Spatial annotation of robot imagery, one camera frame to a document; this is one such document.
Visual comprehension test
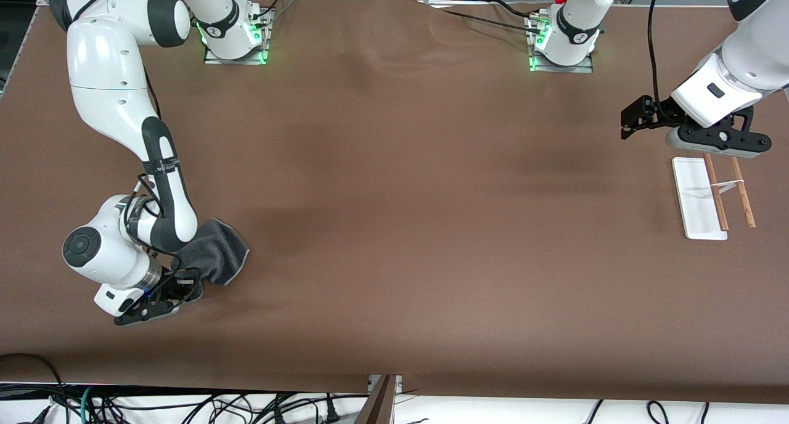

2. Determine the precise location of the thick black floor cable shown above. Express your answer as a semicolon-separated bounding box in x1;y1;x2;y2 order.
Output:
0;353;70;424

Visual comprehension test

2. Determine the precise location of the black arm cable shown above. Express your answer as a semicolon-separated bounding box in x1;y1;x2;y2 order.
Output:
122;67;186;278
646;0;668;113

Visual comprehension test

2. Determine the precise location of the white rack with wooden rods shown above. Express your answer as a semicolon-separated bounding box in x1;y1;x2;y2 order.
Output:
671;153;757;241

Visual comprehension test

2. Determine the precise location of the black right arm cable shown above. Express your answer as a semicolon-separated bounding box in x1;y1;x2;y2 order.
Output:
122;67;186;278

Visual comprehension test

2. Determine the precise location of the brown wooden post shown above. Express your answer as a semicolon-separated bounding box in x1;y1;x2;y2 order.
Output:
354;375;397;424

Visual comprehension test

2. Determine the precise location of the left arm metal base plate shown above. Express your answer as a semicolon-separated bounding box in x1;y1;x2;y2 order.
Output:
528;14;595;74

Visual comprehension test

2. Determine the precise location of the grey and pink towel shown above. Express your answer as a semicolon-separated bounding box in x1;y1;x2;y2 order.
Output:
178;218;251;287

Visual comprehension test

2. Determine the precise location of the green floor cable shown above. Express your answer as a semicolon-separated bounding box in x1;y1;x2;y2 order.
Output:
79;385;98;424

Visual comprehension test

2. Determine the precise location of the metal bracket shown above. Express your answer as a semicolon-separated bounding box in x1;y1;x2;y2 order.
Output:
367;375;403;396

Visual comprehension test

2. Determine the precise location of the black cable on table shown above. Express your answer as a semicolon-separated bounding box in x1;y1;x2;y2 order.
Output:
489;0;555;20
440;7;544;33

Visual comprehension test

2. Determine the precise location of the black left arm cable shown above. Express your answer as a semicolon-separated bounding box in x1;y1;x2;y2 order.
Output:
646;0;668;113

